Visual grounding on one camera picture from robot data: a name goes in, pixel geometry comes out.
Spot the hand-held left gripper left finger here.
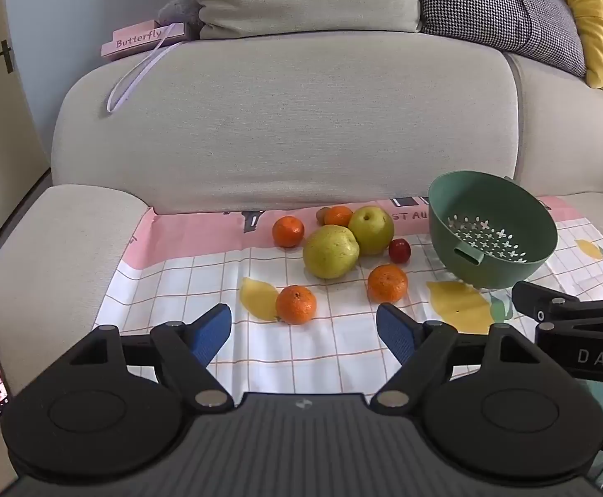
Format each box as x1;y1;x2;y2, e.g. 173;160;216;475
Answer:
66;303;232;414

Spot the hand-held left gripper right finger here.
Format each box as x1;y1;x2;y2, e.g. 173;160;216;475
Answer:
371;302;543;410

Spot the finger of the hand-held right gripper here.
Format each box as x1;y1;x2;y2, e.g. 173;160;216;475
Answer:
511;280;603;324

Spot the orange mandarin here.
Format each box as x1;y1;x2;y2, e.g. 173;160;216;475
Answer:
367;264;409;304
325;205;355;227
275;285;318;326
273;216;305;248

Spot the large yellow-green pear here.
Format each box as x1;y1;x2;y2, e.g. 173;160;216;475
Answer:
302;224;360;280

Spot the green apple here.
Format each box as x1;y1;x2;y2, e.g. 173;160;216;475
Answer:
347;206;396;256

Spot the green plastic colander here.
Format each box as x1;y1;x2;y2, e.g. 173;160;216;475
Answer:
428;170;559;291

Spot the pink checked printed mat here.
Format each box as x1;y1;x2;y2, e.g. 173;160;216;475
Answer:
93;195;603;405

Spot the beige fabric sofa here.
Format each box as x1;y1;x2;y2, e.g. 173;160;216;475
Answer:
0;31;603;497

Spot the houndstooth pillow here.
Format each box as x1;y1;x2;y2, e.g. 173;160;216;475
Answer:
416;0;587;78

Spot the pink box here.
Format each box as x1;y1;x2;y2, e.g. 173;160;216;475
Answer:
101;19;188;58

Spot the grey plush toy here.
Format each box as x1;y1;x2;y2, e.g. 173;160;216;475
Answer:
157;0;205;41

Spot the white ribbon strap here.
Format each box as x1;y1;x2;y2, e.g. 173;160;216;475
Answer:
106;25;179;113

